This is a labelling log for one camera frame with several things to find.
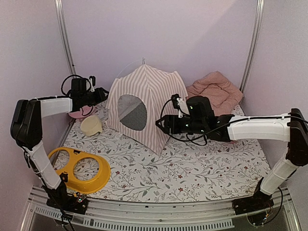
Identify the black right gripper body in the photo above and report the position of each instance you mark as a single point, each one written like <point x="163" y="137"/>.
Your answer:
<point x="196" y="126"/>

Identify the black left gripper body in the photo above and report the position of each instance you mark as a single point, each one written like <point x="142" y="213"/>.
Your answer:
<point x="91" y="100"/>

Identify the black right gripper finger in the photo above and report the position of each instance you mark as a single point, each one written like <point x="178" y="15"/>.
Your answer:
<point x="163" y="119"/>
<point x="163" y="128"/>

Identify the striped pet tent fabric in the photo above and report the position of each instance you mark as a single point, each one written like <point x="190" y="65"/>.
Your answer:
<point x="136" y="101"/>

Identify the pink gingham cushion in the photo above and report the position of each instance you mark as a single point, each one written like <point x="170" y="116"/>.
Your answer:
<point x="223" y="95"/>

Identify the white flexible tent pole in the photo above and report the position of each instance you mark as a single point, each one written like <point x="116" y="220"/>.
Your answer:
<point x="131" y="67"/>

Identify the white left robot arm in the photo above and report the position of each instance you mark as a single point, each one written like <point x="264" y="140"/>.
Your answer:
<point x="26" y="127"/>

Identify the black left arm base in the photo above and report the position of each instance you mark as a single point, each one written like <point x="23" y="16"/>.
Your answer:
<point x="59" y="198"/>

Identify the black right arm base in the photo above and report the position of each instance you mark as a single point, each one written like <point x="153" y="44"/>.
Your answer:
<point x="257" y="201"/>

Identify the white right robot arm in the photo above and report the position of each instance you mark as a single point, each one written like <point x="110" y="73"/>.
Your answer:
<point x="289" y="128"/>

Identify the pink bowl behind tent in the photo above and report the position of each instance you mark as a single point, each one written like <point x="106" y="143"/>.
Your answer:
<point x="84" y="112"/>

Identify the cream cat-ear pet bowl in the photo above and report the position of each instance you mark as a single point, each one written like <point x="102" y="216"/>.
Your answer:
<point x="91" y="125"/>

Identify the yellow double bowl holder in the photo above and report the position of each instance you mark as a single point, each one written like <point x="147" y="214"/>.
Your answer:
<point x="86" y="173"/>

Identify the left aluminium frame post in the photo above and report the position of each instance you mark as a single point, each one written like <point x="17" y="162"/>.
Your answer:
<point x="64" y="36"/>

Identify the aluminium frame post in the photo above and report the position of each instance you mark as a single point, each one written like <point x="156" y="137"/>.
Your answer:
<point x="64" y="36"/>
<point x="253" y="44"/>

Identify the front aluminium rail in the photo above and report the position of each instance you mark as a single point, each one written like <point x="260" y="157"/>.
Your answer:
<point x="107" y="215"/>

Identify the right aluminium frame post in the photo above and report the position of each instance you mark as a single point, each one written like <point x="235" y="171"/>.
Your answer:
<point x="253" y="44"/>

